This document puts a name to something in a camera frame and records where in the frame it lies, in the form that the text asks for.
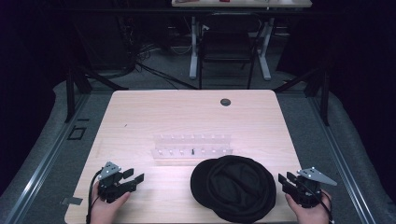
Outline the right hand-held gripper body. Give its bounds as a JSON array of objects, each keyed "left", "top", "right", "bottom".
[{"left": 287, "top": 166, "right": 338, "bottom": 209}]

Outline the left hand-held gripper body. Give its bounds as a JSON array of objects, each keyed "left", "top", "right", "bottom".
[{"left": 97, "top": 161, "right": 138, "bottom": 204}]

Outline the black hat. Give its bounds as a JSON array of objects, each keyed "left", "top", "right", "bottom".
[{"left": 190, "top": 154, "right": 277, "bottom": 224}]

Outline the person's right hand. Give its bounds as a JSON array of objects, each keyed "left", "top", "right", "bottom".
[{"left": 284, "top": 189, "right": 332, "bottom": 224}]

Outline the person's left hand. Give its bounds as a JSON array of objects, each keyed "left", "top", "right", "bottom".
[{"left": 90, "top": 181, "right": 132, "bottom": 224}]

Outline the grey tape piece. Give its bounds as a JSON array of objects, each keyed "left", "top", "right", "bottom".
[{"left": 60, "top": 196, "right": 84, "bottom": 206}]

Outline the clear acrylic rack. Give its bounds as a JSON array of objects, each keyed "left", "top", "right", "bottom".
[{"left": 150, "top": 133, "right": 234, "bottom": 161}]

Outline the black tape square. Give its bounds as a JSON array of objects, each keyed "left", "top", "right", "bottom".
[{"left": 66, "top": 125, "right": 87, "bottom": 141}]

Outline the black metal stand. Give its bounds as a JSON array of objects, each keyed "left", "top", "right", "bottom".
[
  {"left": 64, "top": 65, "right": 129, "bottom": 123},
  {"left": 273, "top": 65, "right": 332, "bottom": 127}
]

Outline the black chair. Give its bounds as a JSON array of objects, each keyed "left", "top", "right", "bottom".
[{"left": 197, "top": 12, "right": 264, "bottom": 91}]

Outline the white-legged desk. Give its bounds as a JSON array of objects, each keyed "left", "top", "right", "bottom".
[{"left": 171, "top": 0, "right": 314, "bottom": 81}]

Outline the right hand-held gripper cable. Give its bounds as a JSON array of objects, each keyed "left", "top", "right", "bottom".
[{"left": 303, "top": 178, "right": 336, "bottom": 224}]

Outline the hand-held gripper cable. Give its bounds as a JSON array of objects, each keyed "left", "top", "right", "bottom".
[
  {"left": 303, "top": 178, "right": 336, "bottom": 224},
  {"left": 86, "top": 169, "right": 105, "bottom": 224}
]

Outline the left hand-held gripper cable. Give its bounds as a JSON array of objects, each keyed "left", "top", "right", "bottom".
[{"left": 86, "top": 169, "right": 105, "bottom": 224}]

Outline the aluminium floor rail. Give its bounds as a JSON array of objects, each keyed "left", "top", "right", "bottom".
[
  {"left": 307, "top": 92, "right": 378, "bottom": 224},
  {"left": 2, "top": 92, "right": 92, "bottom": 224}
]

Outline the black floor cable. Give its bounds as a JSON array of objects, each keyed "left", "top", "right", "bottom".
[{"left": 134, "top": 61, "right": 200, "bottom": 91}]

